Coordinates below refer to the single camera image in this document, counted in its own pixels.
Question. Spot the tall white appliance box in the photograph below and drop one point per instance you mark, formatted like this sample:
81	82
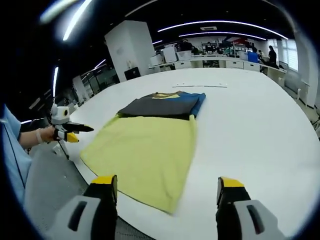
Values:
169	55

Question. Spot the yellow blue grey garment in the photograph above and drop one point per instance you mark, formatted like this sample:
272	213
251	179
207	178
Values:
150	155

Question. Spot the grey mesh office chair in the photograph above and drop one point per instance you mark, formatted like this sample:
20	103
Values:
50	180

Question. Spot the short ceiling light strip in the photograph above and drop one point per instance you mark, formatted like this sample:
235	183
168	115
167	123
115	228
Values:
56	80

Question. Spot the white storage box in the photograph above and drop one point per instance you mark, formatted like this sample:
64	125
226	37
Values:
184	56

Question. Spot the black cabinet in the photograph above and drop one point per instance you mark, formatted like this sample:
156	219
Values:
132	73

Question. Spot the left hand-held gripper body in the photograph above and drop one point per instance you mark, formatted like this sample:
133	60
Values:
60	116

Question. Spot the person's left hand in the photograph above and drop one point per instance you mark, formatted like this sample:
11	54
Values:
48	134

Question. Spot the white counter with drawers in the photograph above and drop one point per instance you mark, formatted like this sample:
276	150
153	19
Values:
235	64

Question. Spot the long curved ceiling light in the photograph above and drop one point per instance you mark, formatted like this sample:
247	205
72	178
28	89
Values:
225	22

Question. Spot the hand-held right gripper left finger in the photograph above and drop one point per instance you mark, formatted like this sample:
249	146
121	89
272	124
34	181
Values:
80	225

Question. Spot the straight ceiling light strip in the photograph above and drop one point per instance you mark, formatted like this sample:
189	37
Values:
76	21

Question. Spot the small white box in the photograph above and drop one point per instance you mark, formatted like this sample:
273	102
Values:
156	60

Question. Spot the white table socket panel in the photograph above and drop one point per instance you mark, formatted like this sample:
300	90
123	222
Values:
200	85

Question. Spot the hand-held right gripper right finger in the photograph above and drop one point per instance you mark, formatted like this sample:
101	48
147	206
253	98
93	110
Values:
245	225

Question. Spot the white wristband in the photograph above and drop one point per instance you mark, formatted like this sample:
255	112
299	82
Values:
39	136

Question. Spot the white square pillar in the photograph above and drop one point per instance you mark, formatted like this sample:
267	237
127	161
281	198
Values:
130	50

